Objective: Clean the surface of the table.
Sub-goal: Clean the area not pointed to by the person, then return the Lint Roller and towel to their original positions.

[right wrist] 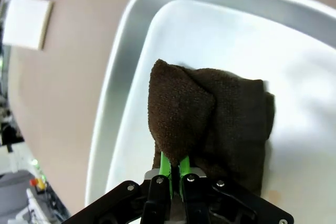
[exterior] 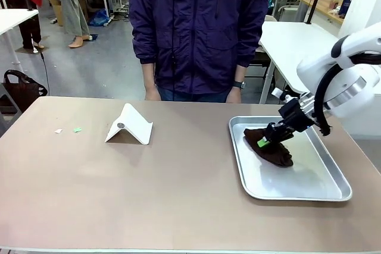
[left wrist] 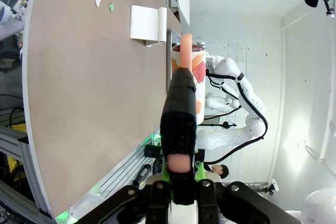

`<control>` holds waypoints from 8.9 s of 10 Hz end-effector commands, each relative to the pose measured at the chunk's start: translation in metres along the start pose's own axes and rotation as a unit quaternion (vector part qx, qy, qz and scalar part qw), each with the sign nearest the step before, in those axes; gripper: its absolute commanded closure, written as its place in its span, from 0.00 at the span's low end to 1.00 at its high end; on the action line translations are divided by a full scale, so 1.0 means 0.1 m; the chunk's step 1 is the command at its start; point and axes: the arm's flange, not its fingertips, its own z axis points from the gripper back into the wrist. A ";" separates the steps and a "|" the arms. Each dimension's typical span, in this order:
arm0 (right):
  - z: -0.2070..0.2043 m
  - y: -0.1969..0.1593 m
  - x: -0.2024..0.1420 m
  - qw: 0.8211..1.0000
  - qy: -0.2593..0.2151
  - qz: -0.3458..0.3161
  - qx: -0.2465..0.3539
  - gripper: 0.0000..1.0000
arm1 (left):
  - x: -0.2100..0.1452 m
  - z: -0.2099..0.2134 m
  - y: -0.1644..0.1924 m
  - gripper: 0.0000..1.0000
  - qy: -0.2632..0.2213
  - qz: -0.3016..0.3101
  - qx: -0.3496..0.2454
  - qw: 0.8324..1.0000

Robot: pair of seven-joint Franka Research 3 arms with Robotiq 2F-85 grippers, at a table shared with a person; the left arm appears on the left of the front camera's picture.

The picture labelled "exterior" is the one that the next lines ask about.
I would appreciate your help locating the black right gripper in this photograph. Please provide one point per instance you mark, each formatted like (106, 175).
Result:
(296, 115)

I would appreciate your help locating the dark brown cloth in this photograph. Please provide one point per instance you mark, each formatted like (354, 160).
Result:
(272, 153)

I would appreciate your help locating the person's left forearm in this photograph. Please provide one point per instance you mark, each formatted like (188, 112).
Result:
(240, 72)

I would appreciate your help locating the person's right forearm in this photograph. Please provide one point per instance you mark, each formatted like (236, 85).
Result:
(149, 75)

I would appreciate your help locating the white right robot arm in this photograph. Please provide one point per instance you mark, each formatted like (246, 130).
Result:
(342, 87)

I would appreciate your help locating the person's left hand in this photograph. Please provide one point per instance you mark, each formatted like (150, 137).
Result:
(234, 95)

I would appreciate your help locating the person's right hand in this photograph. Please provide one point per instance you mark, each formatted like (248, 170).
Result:
(152, 94)

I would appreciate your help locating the silver metal tray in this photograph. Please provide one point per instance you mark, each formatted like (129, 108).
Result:
(297, 182)

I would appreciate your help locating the black wrist watch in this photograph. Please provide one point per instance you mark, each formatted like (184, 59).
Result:
(240, 84)

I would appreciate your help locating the large white table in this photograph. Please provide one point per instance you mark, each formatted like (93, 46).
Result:
(285, 51)

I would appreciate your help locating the blue jeans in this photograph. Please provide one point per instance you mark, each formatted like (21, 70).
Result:
(193, 96)

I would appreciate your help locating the person in purple jacket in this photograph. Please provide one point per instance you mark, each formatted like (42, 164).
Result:
(196, 28)

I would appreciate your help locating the wooden side table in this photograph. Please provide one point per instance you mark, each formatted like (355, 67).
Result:
(324, 8)

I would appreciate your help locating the white folded stand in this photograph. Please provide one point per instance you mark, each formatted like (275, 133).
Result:
(135, 126)

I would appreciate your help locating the clear plastic drink cup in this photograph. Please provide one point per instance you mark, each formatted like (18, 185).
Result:
(334, 2)

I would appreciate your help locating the dark blue can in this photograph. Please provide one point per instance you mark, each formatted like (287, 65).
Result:
(345, 7)

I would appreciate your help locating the green paper scrap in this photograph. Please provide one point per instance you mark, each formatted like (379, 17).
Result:
(78, 129)

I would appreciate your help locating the blue plastic bag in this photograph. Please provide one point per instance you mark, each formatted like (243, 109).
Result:
(99, 18)

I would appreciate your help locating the white paper scrap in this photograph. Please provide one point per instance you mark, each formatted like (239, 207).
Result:
(58, 131)

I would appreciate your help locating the person in khaki trousers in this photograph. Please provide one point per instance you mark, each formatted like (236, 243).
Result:
(74, 13)

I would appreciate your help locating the cardboard box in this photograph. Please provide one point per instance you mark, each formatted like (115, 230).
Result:
(57, 10)

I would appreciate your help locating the black handbag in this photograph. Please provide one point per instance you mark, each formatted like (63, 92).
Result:
(22, 90)

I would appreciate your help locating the person in dark trousers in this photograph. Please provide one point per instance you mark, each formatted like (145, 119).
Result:
(29, 28)

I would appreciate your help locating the small white table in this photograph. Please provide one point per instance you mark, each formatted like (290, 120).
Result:
(15, 19)

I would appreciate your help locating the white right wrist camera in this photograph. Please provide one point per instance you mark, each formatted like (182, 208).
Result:
(276, 93)

